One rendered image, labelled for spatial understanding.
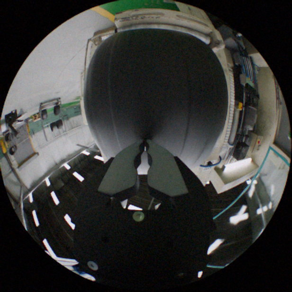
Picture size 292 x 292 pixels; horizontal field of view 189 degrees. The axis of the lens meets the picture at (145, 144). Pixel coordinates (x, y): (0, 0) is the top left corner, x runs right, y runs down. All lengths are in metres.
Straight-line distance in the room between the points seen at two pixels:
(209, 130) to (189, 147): 0.04
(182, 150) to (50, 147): 11.23
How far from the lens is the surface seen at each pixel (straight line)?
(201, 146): 0.16
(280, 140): 0.55
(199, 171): 0.55
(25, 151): 11.25
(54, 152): 11.41
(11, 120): 0.83
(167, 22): 0.43
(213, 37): 0.46
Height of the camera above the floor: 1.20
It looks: 26 degrees up
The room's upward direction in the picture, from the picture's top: 177 degrees clockwise
